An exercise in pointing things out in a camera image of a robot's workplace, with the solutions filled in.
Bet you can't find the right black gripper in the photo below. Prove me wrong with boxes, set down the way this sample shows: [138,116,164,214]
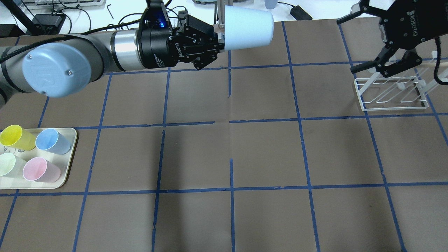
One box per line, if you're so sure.
[336,0,448,78]

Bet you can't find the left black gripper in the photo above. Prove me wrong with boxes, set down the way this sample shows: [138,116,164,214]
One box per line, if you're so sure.
[136,14,225,70]

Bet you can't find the light blue plastic cup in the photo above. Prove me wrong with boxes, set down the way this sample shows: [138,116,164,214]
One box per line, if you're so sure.
[224,5,274,51]

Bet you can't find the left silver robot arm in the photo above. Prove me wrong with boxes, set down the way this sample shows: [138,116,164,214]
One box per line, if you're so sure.
[0,15,225,106]

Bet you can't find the blue cup on desk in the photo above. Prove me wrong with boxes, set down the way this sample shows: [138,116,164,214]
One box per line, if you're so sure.
[264,0,278,10]

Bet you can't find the blue cup top of tray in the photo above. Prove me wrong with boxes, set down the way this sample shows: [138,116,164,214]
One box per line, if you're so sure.
[35,128,72,155]

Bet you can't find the pink plastic cup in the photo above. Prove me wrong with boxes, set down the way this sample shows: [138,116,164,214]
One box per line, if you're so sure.
[23,157,61,182]

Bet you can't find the yellow plastic cup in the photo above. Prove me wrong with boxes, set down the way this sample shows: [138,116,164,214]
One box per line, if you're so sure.
[0,125,36,151]

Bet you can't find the cream white plastic cup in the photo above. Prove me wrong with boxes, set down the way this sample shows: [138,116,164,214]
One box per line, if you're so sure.
[0,153,27,179]

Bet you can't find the black power adapter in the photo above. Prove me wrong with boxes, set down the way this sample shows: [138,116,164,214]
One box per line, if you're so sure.
[290,5,313,21]

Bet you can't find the black monitor stand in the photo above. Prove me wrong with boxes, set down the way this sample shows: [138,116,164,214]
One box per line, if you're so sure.
[1,0,72,36]

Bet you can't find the beige plastic tray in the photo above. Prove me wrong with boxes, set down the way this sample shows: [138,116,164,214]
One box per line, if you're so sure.
[0,128,78,190]

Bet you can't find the aluminium frame post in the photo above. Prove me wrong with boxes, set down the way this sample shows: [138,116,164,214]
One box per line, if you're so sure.
[217,0,226,28]

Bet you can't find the white wire cup rack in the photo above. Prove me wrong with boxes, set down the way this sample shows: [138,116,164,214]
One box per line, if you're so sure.
[354,50,440,111]

